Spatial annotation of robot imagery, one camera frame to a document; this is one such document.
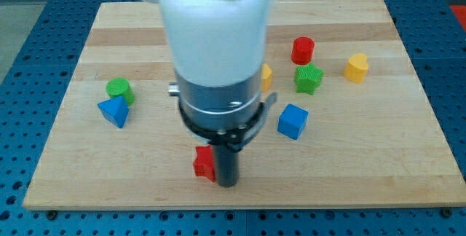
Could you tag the blue triangle block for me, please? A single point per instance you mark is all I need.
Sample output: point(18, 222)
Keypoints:
point(115, 110)

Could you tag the green cylinder block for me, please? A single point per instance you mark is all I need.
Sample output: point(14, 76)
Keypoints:
point(120, 87)

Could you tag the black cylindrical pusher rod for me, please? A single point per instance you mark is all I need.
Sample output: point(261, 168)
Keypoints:
point(226, 165)

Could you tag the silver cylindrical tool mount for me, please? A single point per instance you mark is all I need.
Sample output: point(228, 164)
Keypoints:
point(230, 115)

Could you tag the yellow heart block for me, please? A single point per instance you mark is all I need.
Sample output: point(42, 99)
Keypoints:
point(356, 68)

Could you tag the yellow block behind arm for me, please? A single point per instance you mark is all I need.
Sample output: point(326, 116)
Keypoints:
point(266, 77)

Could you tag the wooden board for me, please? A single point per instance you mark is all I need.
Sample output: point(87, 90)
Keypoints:
point(376, 144)

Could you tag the red star block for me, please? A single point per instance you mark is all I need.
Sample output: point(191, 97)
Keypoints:
point(203, 163)

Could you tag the green star block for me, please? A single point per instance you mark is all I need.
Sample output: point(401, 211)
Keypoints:
point(308, 78)

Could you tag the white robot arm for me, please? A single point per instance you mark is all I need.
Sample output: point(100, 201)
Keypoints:
point(218, 49)

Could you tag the red cylinder block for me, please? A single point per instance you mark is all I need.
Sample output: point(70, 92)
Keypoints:
point(302, 51)

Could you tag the blue cube block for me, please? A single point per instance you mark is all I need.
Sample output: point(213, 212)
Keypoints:
point(292, 121)

